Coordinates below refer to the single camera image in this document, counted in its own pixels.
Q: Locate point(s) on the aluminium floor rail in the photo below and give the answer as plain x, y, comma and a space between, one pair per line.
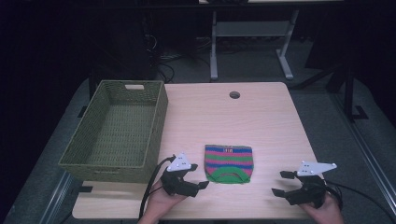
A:
367, 155
56, 199

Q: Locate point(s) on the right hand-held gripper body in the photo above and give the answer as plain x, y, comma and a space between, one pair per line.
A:
308, 194

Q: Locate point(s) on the grey metal desk frame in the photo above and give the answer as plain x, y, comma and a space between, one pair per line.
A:
249, 28

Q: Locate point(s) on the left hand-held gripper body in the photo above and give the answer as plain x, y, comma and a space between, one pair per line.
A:
179, 183

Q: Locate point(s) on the person's left hand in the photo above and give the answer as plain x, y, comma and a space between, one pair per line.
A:
163, 202

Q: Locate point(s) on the black metal stand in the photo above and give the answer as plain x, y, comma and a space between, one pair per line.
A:
350, 93

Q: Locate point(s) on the striped knitted cloth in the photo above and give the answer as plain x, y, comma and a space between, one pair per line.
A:
228, 161

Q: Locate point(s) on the green woven basket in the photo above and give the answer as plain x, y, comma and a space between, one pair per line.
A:
121, 130

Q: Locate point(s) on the person's right hand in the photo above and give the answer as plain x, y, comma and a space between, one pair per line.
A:
327, 214

